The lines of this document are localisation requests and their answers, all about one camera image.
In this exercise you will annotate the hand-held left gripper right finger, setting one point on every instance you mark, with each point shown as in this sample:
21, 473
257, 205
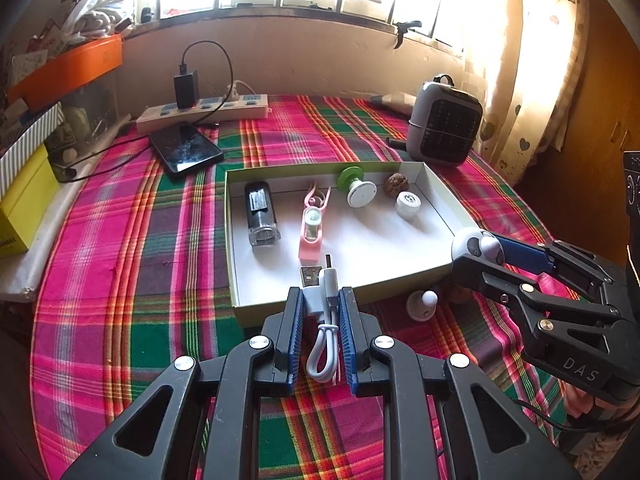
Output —
350, 340

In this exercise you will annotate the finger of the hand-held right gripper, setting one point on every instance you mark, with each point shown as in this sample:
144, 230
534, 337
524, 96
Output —
525, 256
510, 287

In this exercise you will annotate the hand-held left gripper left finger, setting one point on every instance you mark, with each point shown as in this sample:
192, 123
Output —
296, 340

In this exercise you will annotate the white panda round holder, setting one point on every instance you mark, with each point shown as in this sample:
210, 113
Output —
467, 242

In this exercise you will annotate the white cardboard box tray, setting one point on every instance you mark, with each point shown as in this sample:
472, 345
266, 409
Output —
370, 247

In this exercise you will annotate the pink clip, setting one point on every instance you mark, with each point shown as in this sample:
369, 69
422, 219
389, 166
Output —
311, 240

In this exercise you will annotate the white bottle cap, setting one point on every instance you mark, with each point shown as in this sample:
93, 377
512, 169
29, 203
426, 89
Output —
407, 205

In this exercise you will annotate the green and white suction hook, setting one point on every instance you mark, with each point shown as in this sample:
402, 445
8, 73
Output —
360, 192

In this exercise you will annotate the person's right hand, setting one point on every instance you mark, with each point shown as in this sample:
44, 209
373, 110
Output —
580, 402

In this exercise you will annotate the brown walnut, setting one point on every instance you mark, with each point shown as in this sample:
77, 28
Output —
396, 183
457, 294

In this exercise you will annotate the small white knob hook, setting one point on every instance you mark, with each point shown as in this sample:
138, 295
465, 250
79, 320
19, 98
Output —
422, 306

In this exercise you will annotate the black flashlight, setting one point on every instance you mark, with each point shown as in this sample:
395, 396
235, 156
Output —
261, 212

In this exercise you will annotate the grey desktop heater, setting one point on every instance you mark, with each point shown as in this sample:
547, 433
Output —
442, 125

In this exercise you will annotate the wooden cabinet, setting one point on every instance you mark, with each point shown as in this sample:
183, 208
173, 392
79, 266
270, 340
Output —
600, 110

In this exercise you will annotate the plaid blanket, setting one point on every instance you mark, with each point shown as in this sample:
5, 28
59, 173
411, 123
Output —
140, 260

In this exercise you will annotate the heart print curtain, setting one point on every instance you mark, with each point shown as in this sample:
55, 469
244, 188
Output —
520, 60

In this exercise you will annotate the white tube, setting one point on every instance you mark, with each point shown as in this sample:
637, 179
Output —
395, 101

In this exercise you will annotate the black smartphone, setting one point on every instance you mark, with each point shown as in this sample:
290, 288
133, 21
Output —
185, 149

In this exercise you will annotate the white power strip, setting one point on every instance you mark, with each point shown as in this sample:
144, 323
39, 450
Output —
200, 112

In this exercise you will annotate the black window hook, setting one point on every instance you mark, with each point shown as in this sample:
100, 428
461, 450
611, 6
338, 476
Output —
404, 30

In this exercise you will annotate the white plug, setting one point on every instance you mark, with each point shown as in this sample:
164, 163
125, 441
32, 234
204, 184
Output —
236, 90

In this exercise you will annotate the black charger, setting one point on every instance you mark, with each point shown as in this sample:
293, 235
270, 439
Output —
186, 87

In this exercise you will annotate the yellow box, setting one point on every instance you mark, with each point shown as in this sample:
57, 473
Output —
22, 205

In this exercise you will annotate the striped gift box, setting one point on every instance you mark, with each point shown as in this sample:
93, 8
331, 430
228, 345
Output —
27, 145

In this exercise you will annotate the clear container with orange lid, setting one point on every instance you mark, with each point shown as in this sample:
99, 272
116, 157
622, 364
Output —
70, 67

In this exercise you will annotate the white plastic bag clutter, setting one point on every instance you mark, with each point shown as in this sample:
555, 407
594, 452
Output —
92, 10

